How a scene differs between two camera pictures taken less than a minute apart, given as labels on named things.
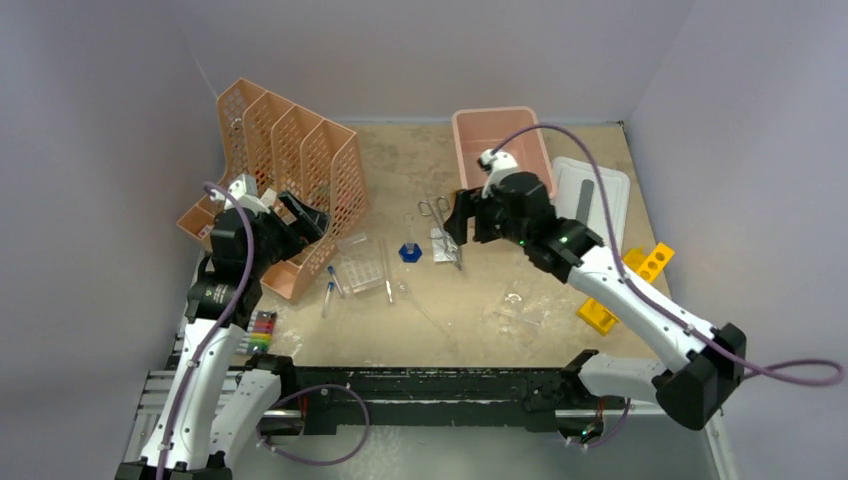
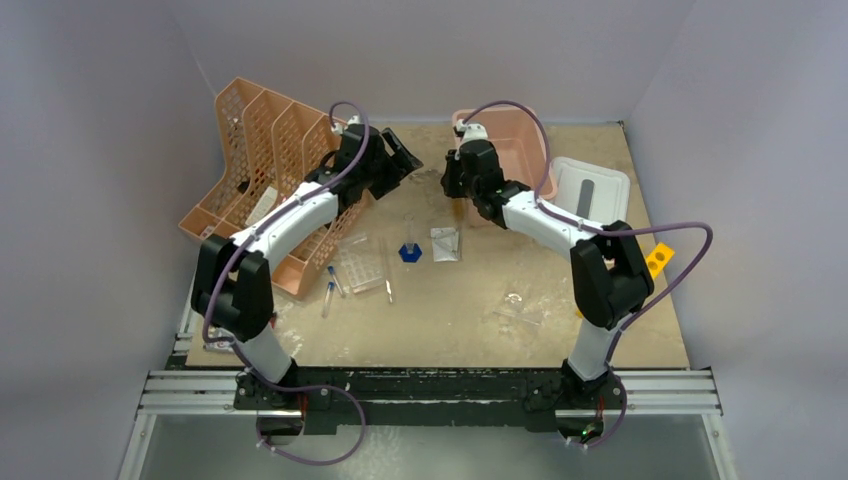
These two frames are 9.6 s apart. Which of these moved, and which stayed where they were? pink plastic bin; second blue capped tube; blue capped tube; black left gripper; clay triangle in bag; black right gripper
Moved: black right gripper; black left gripper
Stayed: clay triangle in bag; blue capped tube; pink plastic bin; second blue capped tube
